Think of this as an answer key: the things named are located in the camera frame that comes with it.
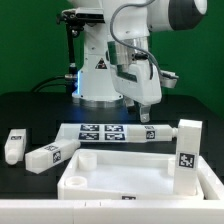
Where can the white marker base plate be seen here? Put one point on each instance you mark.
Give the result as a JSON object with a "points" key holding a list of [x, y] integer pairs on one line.
{"points": [[93, 132]]}

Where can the white L-shaped obstacle fence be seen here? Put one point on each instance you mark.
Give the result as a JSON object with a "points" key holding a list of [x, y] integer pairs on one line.
{"points": [[210, 210]]}

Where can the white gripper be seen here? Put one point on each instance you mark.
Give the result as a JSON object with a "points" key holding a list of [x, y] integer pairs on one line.
{"points": [[140, 82]]}

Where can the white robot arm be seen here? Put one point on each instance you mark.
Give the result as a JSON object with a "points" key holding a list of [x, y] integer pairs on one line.
{"points": [[123, 39]]}

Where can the white desk top tray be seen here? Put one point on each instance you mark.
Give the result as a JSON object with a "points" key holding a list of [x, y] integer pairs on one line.
{"points": [[118, 175]]}

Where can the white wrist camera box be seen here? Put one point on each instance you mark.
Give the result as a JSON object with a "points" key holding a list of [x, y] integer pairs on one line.
{"points": [[168, 79]]}

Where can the black camera on stand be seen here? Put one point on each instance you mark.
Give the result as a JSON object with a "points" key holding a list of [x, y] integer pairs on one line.
{"points": [[75, 20]]}

